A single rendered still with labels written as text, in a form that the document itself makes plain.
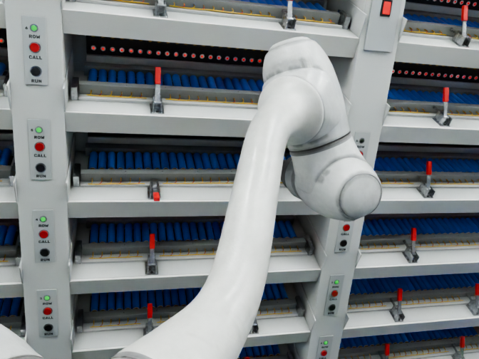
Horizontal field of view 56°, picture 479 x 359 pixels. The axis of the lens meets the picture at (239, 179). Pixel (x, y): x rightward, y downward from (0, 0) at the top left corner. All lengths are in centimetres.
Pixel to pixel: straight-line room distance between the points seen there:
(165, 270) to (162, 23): 55
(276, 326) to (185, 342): 89
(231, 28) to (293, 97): 36
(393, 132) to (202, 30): 51
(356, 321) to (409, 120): 57
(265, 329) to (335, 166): 68
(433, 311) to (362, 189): 88
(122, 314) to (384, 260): 70
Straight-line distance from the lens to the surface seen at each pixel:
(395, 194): 123
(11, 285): 112
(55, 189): 100
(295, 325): 130
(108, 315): 122
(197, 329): 42
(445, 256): 142
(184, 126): 97
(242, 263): 48
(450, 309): 155
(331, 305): 127
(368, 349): 153
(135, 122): 96
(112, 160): 109
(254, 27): 97
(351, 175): 67
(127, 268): 111
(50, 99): 96
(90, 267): 112
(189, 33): 95
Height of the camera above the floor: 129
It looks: 18 degrees down
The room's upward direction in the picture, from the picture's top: 5 degrees clockwise
